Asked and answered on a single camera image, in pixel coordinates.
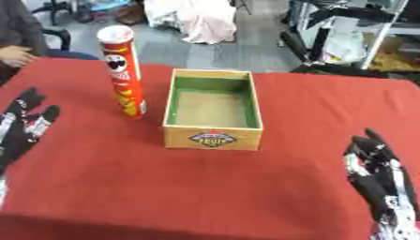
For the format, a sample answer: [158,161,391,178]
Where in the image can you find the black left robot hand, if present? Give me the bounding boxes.
[0,86,63,176]

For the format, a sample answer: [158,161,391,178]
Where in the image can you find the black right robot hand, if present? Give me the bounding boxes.
[341,127,420,227]

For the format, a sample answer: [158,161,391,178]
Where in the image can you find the tan cardboard box green inside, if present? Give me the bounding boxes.
[160,68,264,152]

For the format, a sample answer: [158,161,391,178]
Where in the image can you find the person's hand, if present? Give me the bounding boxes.
[0,45,39,68]

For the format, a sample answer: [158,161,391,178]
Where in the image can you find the person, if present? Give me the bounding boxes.
[0,0,102,86]

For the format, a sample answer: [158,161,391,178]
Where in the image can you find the black chair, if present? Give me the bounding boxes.
[40,28,74,53]

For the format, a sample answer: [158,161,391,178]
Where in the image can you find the tall red snack can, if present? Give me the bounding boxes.
[95,24,148,120]

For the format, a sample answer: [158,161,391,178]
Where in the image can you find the white plastic bag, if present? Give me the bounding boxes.
[322,29,368,65]

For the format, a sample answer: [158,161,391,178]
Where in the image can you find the pink white cloth bundle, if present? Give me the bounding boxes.
[142,0,238,45]

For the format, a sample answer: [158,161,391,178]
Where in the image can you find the white metal frame rack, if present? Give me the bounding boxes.
[278,0,420,76]

